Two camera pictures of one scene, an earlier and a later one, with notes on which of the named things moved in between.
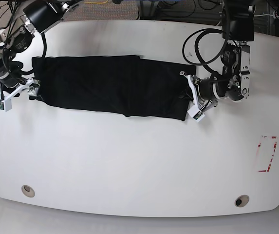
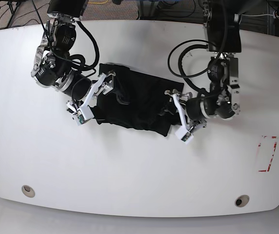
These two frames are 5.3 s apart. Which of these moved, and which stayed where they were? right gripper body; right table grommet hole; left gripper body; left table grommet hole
Moved: right gripper body; left gripper body
Stayed: left table grommet hole; right table grommet hole
